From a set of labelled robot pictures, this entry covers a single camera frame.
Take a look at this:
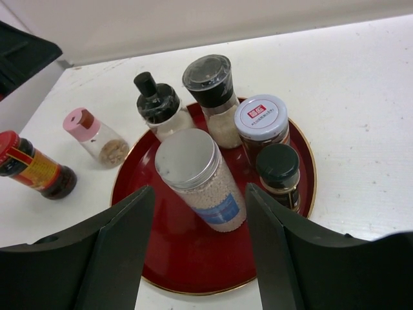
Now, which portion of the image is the white lid dark jar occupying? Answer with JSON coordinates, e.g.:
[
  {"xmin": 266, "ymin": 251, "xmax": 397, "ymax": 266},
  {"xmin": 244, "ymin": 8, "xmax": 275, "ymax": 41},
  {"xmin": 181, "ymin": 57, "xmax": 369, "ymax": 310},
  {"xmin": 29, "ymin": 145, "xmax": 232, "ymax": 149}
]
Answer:
[{"xmin": 234, "ymin": 94, "xmax": 290, "ymax": 167}]

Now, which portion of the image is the clear cap grinder bottle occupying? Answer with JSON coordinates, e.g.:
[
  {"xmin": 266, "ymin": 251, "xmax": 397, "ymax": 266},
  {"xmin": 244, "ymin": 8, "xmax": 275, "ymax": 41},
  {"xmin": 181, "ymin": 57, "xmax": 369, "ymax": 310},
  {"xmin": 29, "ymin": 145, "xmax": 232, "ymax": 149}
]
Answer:
[{"xmin": 182, "ymin": 54, "xmax": 241, "ymax": 149}]

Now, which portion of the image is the tall silver lid bottle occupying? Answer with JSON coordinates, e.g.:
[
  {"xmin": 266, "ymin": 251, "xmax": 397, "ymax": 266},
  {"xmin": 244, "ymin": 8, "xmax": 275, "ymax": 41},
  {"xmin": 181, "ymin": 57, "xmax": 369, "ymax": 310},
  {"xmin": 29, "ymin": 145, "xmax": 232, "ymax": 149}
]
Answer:
[{"xmin": 154, "ymin": 129, "xmax": 247, "ymax": 233}]

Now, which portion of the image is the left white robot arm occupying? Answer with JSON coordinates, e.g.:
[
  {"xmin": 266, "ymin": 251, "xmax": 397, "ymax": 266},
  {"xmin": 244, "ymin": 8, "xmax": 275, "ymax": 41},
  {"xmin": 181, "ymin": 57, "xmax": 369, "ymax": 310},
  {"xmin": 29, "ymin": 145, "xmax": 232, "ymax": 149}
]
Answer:
[{"xmin": 1, "ymin": 21, "xmax": 63, "ymax": 99}]

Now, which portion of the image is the red round tray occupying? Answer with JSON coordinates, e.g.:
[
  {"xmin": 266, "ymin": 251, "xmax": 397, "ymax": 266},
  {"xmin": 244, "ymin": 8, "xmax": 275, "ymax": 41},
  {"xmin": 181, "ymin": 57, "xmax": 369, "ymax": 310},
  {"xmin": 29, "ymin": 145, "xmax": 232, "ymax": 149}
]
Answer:
[{"xmin": 111, "ymin": 118, "xmax": 317, "ymax": 296}]

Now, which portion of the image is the pink cap spice bottle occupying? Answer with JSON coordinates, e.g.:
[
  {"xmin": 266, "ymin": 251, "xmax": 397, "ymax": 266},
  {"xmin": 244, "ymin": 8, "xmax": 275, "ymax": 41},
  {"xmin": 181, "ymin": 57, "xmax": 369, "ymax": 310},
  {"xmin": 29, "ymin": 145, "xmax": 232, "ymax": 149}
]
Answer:
[{"xmin": 63, "ymin": 107, "xmax": 130, "ymax": 169}]

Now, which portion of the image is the small black lid jar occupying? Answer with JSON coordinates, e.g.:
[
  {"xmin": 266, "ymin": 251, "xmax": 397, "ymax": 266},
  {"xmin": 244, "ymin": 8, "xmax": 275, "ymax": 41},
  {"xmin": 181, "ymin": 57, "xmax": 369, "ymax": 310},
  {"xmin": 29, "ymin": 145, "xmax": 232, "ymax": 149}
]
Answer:
[{"xmin": 256, "ymin": 144, "xmax": 301, "ymax": 212}]

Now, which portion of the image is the red lid sauce jar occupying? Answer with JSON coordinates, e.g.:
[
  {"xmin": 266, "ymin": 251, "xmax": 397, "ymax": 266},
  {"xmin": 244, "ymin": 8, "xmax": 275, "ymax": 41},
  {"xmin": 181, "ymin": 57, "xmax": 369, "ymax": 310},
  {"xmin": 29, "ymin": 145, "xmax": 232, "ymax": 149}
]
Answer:
[{"xmin": 1, "ymin": 130, "xmax": 77, "ymax": 200}]

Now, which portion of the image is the black cap white bottle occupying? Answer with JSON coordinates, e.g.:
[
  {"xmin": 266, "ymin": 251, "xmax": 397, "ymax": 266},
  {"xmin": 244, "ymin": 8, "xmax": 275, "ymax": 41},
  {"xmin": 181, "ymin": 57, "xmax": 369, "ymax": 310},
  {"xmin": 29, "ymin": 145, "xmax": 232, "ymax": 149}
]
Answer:
[{"xmin": 134, "ymin": 72, "xmax": 195, "ymax": 141}]

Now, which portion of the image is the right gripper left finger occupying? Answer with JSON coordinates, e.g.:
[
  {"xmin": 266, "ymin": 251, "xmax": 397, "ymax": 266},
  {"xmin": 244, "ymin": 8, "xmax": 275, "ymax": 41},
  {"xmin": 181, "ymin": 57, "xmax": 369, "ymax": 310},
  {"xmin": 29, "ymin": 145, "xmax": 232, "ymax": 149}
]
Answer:
[{"xmin": 1, "ymin": 186, "xmax": 155, "ymax": 309}]

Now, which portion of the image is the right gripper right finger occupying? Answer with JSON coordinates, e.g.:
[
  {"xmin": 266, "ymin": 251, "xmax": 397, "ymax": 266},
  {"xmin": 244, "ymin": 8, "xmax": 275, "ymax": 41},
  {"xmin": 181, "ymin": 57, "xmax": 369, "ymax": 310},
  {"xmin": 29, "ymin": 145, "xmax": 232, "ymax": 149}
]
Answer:
[{"xmin": 245, "ymin": 183, "xmax": 412, "ymax": 309}]

